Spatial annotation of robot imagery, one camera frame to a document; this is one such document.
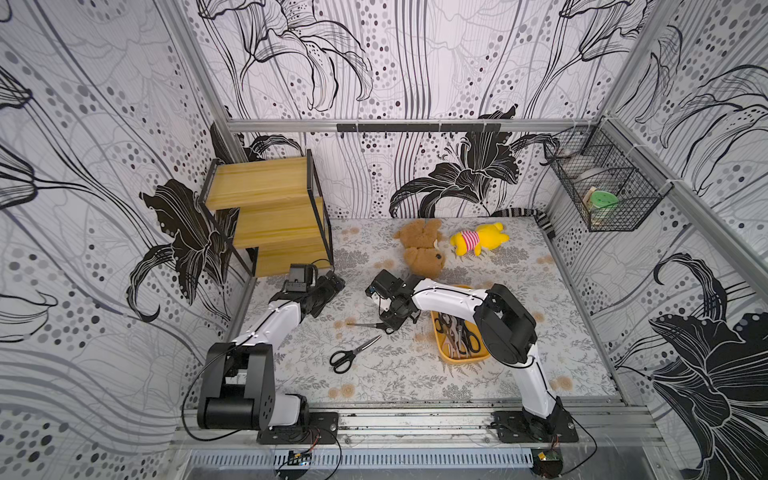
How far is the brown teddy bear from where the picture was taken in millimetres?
980

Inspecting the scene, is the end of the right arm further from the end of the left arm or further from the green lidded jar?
the green lidded jar

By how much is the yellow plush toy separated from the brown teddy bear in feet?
0.26

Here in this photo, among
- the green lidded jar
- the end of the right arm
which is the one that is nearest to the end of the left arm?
the end of the right arm

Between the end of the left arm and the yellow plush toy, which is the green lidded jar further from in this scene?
the end of the left arm

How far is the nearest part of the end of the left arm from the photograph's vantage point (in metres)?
0.66

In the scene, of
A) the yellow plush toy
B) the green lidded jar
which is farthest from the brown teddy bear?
the green lidded jar

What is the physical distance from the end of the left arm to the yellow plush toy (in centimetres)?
47

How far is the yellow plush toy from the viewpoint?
1.06 metres
